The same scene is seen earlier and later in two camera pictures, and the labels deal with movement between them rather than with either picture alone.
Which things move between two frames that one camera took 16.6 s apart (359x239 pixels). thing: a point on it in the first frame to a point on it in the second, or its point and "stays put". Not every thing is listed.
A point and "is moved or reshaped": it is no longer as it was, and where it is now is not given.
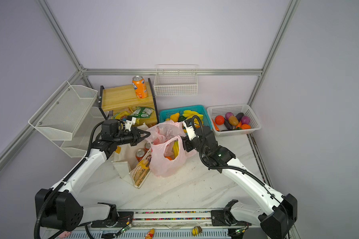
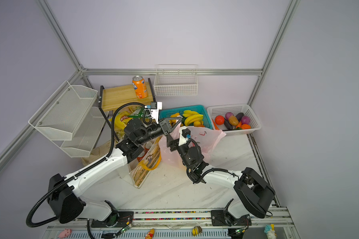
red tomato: [219, 120] stays put
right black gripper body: [193, 143] to [183, 152]
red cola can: [139, 154] stays put
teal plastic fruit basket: [166, 114] stays put
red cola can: [147, 146] stays put
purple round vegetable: [245, 120] stays put
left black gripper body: [131, 136] to [154, 130]
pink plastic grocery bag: [168, 155] is moved or reshaped
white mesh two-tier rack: [68, 118] stays put
